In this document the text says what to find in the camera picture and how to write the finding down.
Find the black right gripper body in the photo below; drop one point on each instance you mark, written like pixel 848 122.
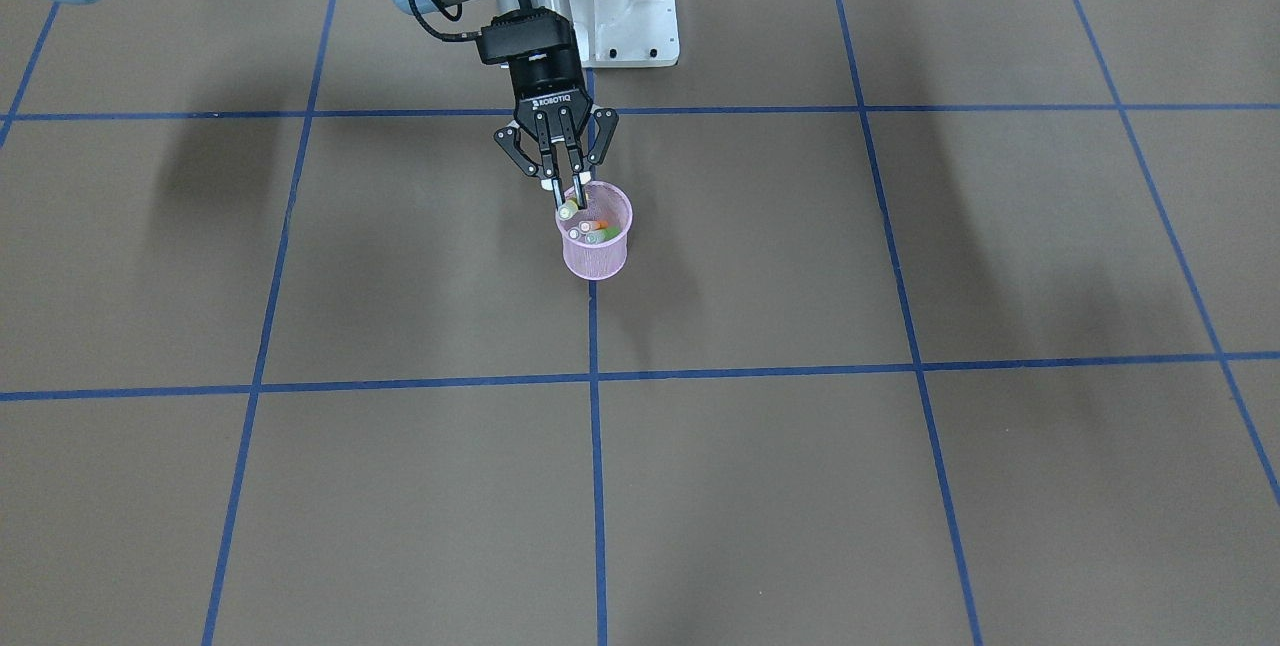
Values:
pixel 551 89

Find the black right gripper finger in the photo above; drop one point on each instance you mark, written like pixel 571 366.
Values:
pixel 530 139
pixel 586 141

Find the yellow marker pen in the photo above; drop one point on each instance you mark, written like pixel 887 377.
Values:
pixel 574 200

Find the green marker pen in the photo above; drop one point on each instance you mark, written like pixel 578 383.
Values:
pixel 602 236

